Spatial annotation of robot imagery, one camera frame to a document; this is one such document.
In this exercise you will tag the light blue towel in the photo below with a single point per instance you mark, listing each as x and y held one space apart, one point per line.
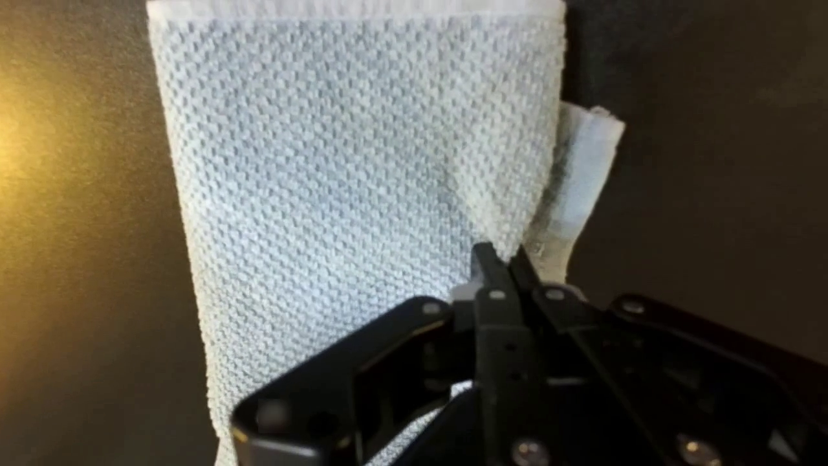
341 157

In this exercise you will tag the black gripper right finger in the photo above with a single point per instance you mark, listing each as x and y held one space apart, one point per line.
647 385

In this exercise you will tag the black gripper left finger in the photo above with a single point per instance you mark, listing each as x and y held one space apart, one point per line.
351 399

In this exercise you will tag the white towel tag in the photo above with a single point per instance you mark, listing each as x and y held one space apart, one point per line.
583 157

